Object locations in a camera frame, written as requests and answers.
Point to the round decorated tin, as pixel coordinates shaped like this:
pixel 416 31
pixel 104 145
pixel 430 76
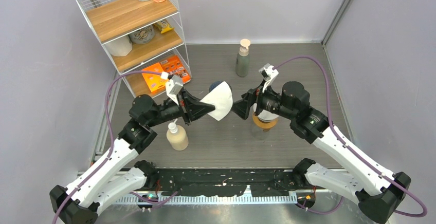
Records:
pixel 143 35

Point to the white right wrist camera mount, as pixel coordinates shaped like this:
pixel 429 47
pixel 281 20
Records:
pixel 269 74

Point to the cream pump bottle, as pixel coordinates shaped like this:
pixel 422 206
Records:
pixel 177 136

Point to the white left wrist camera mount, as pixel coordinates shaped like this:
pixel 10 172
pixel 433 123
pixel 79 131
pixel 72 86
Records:
pixel 173 85

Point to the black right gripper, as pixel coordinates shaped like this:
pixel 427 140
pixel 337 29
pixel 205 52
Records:
pixel 242 108

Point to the orange photo booklet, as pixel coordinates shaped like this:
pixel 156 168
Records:
pixel 174 65

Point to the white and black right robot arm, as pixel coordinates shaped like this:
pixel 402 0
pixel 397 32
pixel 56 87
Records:
pixel 375 189

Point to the orange box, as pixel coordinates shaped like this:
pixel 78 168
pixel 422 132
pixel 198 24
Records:
pixel 154 82

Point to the white wire wooden shelf rack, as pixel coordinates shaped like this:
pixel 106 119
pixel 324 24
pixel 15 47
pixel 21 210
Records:
pixel 110 20

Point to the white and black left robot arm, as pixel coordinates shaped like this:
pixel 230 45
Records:
pixel 87 197

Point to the blue plastic dripper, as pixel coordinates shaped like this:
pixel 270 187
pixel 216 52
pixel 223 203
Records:
pixel 214 85

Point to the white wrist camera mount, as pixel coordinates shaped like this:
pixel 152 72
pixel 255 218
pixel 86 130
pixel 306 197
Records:
pixel 173 85
pixel 269 74

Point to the yellow snack packet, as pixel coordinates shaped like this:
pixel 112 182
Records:
pixel 163 26

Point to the clear glass carafe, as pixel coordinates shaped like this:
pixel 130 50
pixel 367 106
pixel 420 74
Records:
pixel 259 133

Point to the green pump bottle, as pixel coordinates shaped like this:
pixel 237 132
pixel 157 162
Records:
pixel 242 63

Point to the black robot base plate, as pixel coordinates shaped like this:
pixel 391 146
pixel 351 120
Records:
pixel 226 182

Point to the white coffee filter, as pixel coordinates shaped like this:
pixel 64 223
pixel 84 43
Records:
pixel 223 103
pixel 266 116

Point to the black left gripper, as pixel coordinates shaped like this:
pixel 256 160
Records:
pixel 197 108

